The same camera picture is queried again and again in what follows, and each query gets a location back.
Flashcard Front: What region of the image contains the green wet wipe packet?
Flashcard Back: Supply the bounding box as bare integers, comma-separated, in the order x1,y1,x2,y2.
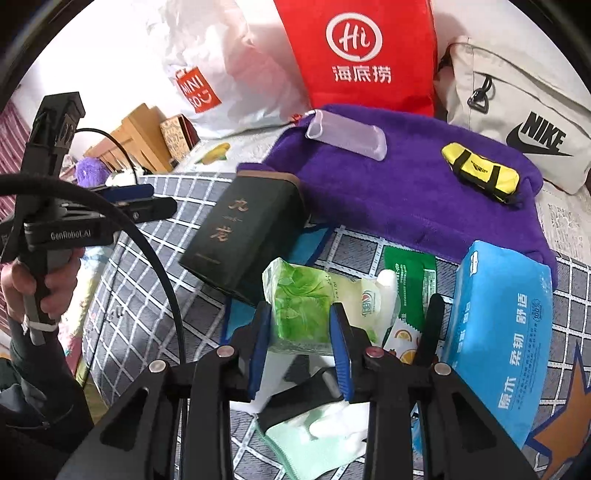
384,246,437,332

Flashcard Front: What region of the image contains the mint green cloth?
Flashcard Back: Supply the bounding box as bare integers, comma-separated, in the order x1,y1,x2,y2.
257,406,367,479

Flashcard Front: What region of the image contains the clear plastic case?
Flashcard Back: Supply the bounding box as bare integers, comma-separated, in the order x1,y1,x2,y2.
305,109,388,162

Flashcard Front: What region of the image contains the person left forearm dark sleeve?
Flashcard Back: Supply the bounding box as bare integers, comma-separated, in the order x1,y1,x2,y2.
1,320,93,479

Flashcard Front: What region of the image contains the grey checked blanket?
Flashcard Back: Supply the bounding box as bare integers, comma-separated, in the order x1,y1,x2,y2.
82,172,590,479

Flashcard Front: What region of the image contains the blue tissue pack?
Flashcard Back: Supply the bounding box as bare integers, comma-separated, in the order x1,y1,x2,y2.
441,241,553,447

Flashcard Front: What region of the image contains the red paper shopping bag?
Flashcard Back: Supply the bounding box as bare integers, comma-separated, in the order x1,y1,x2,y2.
274,0,438,117

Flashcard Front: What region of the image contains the black watch strap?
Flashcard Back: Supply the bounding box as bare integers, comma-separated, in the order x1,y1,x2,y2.
413,292,447,368

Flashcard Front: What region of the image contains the white Miniso plastic bag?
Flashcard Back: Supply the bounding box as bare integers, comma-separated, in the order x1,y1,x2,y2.
148,1,308,139

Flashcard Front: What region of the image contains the dark green tea box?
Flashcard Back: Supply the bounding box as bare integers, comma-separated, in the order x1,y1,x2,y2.
178,170,308,306

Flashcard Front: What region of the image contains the white lemon print sheet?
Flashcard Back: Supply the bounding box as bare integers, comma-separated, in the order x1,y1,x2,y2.
174,127,590,264

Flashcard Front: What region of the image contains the green leaf tissue pack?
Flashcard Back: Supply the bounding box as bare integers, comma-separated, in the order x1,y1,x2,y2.
263,258,398,355

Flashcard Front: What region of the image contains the black cable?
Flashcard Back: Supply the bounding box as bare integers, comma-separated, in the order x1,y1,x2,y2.
0,127,187,370

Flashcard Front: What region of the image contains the purple plush toy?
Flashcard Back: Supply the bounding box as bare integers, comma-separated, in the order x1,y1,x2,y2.
75,157,110,188

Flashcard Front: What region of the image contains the purple fluffy towel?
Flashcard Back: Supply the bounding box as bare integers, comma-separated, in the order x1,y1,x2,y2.
238,104,558,274

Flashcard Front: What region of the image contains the brown patterned box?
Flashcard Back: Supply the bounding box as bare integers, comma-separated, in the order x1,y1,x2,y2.
159,114,200,162

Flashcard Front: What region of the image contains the yellow mini duffel pouch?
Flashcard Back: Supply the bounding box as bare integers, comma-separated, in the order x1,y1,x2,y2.
441,142,521,204

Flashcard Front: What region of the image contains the person left hand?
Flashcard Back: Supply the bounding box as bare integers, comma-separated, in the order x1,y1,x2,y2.
0,246,86,326

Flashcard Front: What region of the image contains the white glove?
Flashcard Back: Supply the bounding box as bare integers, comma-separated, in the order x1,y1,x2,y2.
308,401,370,440

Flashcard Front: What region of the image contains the beige Nike bag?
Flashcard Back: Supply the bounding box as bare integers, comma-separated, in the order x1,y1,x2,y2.
435,36,590,194

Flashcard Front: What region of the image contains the wooden furniture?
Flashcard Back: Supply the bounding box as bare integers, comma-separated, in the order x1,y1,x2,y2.
84,103,174,173

